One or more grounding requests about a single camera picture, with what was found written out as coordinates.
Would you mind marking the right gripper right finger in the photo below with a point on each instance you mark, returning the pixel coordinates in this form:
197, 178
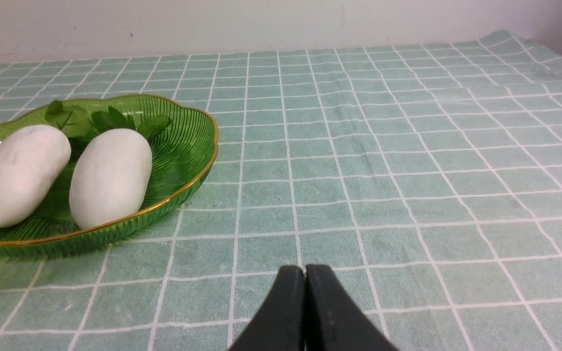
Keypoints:
332, 320

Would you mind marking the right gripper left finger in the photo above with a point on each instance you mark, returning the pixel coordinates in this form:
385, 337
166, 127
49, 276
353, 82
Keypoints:
278, 323

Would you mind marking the white radish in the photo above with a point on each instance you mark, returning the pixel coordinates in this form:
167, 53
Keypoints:
31, 159
111, 176

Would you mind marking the green checkered tablecloth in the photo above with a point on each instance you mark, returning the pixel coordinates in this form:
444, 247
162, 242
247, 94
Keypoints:
428, 177

